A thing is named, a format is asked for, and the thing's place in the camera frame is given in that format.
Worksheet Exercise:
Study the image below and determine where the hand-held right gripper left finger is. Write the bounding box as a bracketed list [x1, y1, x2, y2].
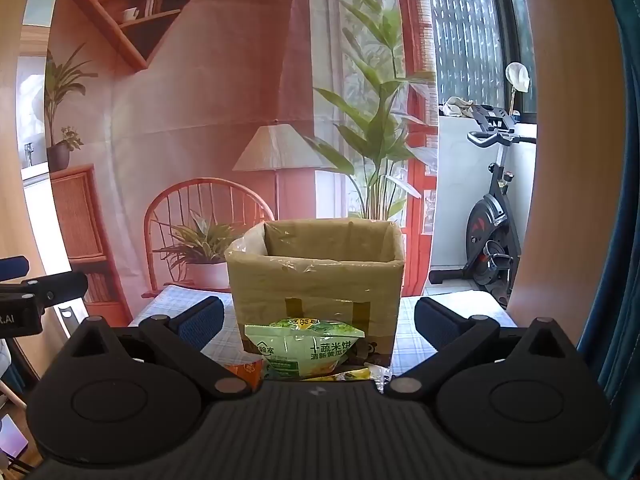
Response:
[65, 296, 249, 401]

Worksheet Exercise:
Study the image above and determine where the teal curtain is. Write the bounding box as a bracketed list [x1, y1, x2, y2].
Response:
[575, 0, 640, 480]

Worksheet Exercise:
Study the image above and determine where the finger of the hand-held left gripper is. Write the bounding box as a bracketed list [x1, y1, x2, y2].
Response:
[20, 272, 89, 308]
[0, 256, 30, 283]

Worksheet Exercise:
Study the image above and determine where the taped cardboard box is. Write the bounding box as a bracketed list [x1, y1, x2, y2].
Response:
[225, 217, 406, 368]

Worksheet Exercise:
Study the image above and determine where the crumpled beige cloth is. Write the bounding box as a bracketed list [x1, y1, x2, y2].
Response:
[439, 96, 476, 118]

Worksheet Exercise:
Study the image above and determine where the orange snack bag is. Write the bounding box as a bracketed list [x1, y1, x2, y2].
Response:
[227, 360, 265, 392]

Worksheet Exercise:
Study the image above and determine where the white partition wall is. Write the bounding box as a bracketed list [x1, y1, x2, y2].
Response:
[430, 112, 538, 291]

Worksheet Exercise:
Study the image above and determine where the black exercise bike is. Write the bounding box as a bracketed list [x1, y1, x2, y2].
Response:
[429, 102, 538, 311]

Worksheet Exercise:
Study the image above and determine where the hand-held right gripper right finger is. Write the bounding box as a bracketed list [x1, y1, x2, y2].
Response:
[389, 296, 577, 401]

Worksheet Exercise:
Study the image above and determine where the plaid strawberry tablecloth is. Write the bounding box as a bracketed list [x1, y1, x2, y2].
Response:
[127, 282, 506, 391]

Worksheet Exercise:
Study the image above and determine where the window with metal grille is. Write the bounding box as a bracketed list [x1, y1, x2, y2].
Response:
[425, 0, 538, 121]

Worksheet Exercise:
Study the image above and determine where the green snack packet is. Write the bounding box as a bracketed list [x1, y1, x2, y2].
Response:
[244, 317, 367, 382]

